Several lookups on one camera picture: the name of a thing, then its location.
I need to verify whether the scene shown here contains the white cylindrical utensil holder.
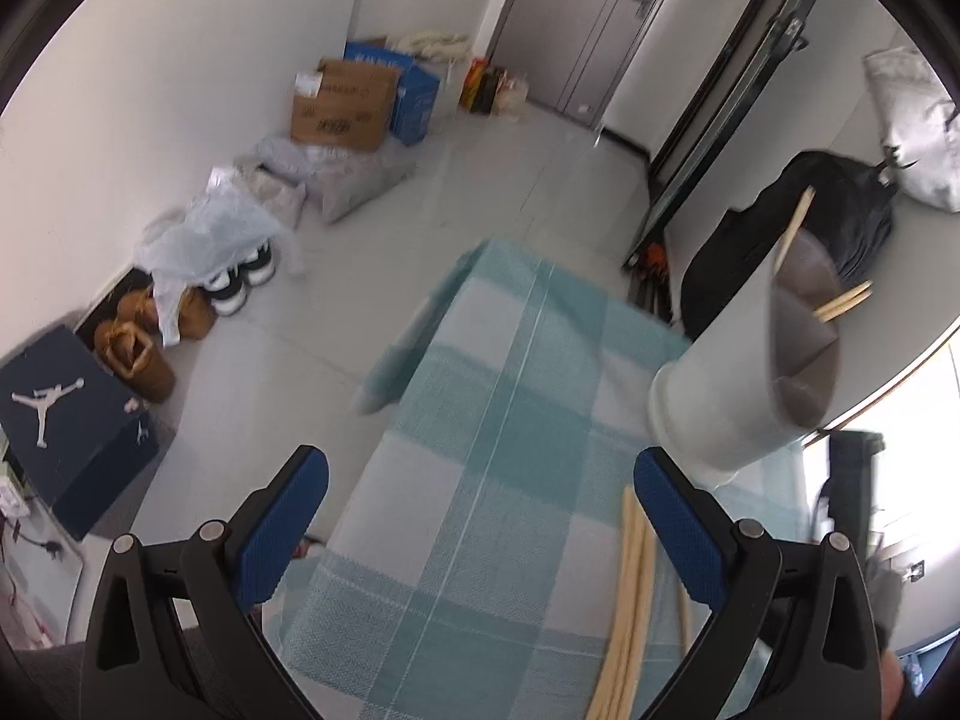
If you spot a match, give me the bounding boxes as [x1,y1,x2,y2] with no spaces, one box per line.
[647,231,839,488]

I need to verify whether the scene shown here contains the teal plaid tablecloth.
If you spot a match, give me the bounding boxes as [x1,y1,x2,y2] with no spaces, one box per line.
[262,237,827,720]

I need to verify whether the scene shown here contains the navy Jordan shoe box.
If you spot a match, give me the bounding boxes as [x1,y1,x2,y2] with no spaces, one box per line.
[2,325,160,541]

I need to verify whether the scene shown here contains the black white sneakers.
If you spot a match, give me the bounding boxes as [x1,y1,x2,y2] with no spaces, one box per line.
[202,242,277,317]

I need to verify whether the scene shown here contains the wooden chopstick in holder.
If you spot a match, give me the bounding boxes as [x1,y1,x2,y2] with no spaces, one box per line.
[773,187,815,273]
[814,281,872,323]

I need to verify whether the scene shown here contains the white plastic bag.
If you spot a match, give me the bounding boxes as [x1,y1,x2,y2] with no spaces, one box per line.
[133,166,306,346]

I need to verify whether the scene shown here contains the black backpack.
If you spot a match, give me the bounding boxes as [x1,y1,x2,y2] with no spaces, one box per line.
[677,148,902,343]

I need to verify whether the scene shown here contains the silver grey bag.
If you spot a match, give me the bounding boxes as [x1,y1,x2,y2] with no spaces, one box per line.
[862,46,958,215]

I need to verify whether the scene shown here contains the brown cardboard box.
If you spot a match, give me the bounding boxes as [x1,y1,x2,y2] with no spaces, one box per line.
[290,59,398,153]

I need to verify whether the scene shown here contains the blue cardboard box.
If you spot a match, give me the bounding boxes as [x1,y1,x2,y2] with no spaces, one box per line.
[343,41,439,146]

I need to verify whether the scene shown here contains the grey door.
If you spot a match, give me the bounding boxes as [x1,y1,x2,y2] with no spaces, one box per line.
[488,0,662,127]

